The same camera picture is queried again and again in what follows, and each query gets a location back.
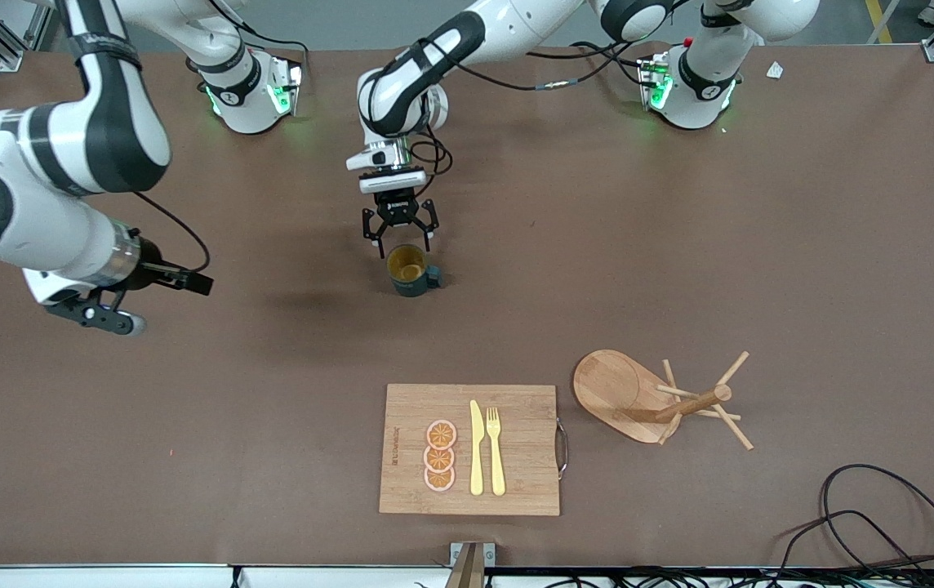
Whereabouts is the black looped cable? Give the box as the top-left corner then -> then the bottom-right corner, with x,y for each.
821,464 -> 934,572
777,510 -> 933,577

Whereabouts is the metal bracket with wooden strip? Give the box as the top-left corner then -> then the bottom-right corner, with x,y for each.
449,541 -> 496,588

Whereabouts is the black cable bundle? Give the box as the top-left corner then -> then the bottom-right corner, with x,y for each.
508,566 -> 934,588

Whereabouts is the yellow plastic knife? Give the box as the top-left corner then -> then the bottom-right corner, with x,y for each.
469,399 -> 485,497

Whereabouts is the black base power cable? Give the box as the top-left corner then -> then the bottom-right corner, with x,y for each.
570,41 -> 647,82
202,0 -> 310,78

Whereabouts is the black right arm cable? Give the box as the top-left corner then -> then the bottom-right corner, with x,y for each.
134,190 -> 211,274

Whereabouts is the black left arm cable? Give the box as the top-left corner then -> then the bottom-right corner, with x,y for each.
410,37 -> 664,201

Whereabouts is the wooden mug tree stand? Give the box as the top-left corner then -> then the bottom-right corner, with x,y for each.
572,349 -> 754,452

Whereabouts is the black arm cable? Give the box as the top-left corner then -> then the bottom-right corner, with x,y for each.
134,190 -> 211,274
410,37 -> 664,201

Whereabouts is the dark green ribbed cup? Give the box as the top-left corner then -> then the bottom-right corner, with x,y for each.
386,243 -> 443,298

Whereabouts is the yellow plastic fork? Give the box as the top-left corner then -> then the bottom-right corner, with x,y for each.
486,407 -> 507,497

